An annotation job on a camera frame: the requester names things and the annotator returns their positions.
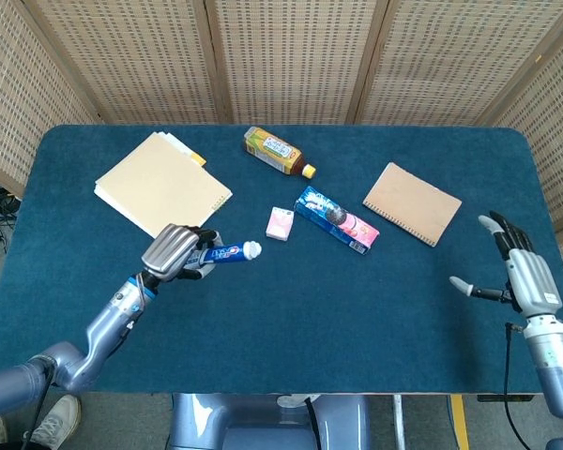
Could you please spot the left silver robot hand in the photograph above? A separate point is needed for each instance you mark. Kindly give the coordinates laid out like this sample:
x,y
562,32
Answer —
x,y
169,250

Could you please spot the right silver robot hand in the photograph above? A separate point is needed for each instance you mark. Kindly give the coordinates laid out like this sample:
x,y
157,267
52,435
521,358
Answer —
x,y
532,276

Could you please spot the blue and white toothpaste tube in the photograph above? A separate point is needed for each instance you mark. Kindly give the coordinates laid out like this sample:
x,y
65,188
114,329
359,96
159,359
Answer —
x,y
227,253

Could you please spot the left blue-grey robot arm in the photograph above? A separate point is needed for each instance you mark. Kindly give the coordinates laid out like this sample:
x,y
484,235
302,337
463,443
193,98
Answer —
x,y
103,328

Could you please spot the beige file folder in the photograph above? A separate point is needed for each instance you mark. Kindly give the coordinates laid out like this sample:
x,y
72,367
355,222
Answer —
x,y
162,187

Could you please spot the pink tissue pack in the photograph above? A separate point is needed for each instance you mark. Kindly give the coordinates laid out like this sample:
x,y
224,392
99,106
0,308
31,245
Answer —
x,y
279,224

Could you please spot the brown spiral notebook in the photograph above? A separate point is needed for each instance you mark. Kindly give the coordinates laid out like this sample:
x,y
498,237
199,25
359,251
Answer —
x,y
413,204

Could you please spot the tea bottle with yellow cap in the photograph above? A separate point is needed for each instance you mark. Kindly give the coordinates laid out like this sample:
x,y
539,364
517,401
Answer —
x,y
274,150

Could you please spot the blue table cloth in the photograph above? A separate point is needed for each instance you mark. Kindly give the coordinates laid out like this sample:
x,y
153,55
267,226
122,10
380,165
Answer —
x,y
309,319

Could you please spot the blue and pink cookie box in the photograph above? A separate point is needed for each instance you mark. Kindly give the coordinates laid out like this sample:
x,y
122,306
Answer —
x,y
333,218

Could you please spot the blue-grey robot torso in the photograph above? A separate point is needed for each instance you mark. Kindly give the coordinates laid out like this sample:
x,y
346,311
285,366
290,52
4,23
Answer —
x,y
253,424

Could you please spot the white table leg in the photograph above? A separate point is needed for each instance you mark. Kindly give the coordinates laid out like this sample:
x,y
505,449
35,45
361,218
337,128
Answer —
x,y
399,422

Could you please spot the woven folding screen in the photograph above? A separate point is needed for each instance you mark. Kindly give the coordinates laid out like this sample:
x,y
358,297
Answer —
x,y
291,56

